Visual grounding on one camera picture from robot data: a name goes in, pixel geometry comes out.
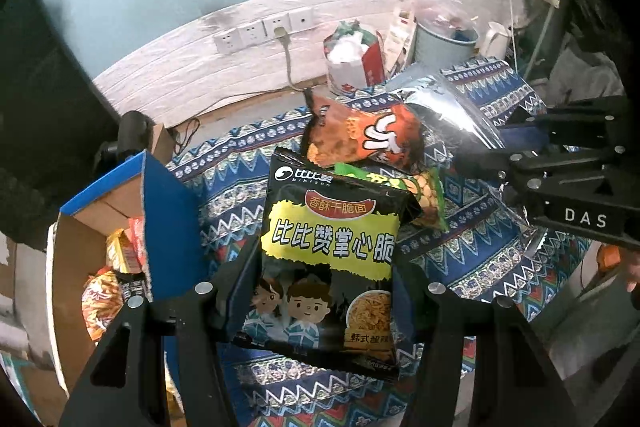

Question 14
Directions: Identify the blue patterned blanket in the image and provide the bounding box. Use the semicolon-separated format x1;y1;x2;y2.
165;57;593;427

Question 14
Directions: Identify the cardboard box with blue rim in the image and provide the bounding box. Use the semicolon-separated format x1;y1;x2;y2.
46;149;211;408

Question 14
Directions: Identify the beige plug and cable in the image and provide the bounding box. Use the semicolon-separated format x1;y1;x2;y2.
274;27;331;94

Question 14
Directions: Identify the person's right hand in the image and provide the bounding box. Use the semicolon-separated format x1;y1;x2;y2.
625;252;640;295

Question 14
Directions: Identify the small black snack packet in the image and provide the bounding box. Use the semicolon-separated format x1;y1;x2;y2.
117;272;153;303

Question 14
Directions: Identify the green snack packet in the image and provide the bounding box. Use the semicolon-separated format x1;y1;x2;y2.
334;162;449;232

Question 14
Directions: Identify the light blue bucket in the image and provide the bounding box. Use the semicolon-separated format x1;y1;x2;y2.
415;4;481;68

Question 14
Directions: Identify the small brown cardboard box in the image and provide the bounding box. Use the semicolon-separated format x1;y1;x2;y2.
150;123;176;165

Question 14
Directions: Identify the red snack packet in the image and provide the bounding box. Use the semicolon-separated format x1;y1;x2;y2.
127;217;149;273

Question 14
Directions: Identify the orange noodle snack packet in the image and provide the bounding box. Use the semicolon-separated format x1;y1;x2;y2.
81;267;126;343

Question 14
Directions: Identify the red and white bag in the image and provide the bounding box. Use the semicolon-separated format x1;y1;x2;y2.
324;21;386;96

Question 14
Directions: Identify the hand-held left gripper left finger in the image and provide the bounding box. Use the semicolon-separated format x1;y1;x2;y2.
59;237;261;427

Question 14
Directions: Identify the white paper bag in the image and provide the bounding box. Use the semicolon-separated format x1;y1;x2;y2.
382;0;418;78

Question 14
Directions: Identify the long gold snack packet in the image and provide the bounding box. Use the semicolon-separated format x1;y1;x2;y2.
106;229;141;275

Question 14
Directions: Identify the orange snack packet white figure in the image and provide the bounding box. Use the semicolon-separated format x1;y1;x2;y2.
302;89;426;172

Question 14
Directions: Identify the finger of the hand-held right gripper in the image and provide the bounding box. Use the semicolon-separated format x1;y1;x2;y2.
495;96;631;144
452;148;526;180

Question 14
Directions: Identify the white kettle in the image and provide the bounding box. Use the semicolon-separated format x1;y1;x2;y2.
479;22;513;60

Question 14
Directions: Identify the silver foil snack packet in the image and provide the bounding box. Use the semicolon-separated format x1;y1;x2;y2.
387;63;548;253

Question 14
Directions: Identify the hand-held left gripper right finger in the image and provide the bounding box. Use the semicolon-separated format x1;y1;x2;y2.
395;252;583;427

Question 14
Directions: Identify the large black noodle snack packet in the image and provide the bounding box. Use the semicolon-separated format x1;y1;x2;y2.
227;147;423;383

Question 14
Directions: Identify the black floor cable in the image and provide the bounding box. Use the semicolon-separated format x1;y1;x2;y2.
172;117;201;155

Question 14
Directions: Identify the black panel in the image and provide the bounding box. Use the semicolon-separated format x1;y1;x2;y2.
0;0;121;253

